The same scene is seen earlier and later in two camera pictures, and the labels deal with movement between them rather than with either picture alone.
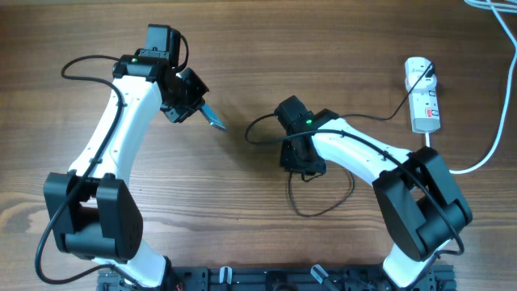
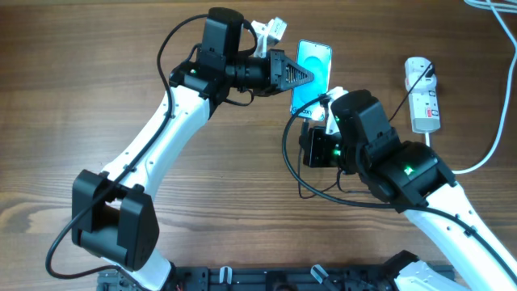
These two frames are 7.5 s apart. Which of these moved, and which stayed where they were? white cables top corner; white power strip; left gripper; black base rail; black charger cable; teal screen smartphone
Moved: teal screen smartphone; black charger cable; left gripper
Stayed: white cables top corner; white power strip; black base rail
